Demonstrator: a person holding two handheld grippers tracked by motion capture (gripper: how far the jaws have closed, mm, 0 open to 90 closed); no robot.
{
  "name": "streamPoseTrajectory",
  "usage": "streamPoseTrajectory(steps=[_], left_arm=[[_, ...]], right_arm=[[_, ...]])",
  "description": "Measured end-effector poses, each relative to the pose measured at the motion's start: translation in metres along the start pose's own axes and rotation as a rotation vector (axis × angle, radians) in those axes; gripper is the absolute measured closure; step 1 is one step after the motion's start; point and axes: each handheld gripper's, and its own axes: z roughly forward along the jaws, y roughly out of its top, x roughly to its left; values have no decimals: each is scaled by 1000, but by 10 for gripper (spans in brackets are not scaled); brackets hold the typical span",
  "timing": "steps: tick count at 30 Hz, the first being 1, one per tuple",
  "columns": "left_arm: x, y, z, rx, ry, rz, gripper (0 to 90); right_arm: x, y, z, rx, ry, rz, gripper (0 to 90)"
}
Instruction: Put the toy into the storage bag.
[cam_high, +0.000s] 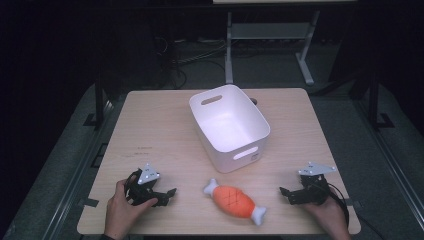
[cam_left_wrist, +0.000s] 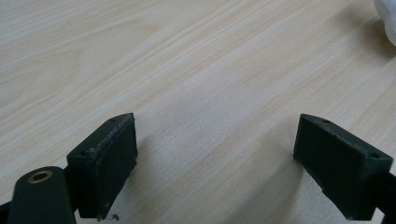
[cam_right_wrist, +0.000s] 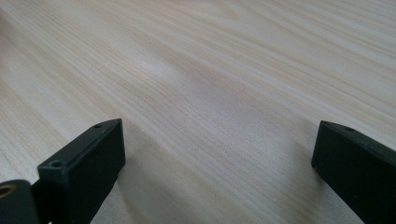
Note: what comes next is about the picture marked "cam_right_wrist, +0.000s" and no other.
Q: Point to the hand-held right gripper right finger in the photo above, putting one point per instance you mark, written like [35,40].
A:
[358,168]

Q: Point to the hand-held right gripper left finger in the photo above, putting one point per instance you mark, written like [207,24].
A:
[84,171]

